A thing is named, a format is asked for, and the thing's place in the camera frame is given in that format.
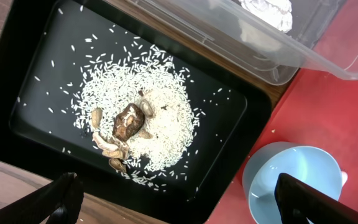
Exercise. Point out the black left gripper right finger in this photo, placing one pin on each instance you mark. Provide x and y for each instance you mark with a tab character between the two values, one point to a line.
297	202

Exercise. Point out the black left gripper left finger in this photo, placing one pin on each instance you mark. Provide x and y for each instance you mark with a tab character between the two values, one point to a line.
57	202

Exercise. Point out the light blue bowl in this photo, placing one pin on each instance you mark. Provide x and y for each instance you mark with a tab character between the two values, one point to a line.
311	165

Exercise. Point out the white plastic spoon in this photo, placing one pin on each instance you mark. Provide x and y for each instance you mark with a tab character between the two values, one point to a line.
344	177

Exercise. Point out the rice and food scraps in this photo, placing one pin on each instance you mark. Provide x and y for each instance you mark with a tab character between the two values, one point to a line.
115	99

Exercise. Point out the white napkin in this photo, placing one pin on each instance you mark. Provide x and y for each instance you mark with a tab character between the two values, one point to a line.
277	13

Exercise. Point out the black food waste tray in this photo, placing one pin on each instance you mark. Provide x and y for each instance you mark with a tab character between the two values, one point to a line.
181	203

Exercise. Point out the clear plastic waste bin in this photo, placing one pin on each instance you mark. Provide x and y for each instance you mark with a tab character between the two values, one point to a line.
249	42

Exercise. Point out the red serving tray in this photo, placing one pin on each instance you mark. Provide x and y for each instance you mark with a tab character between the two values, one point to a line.
319	109

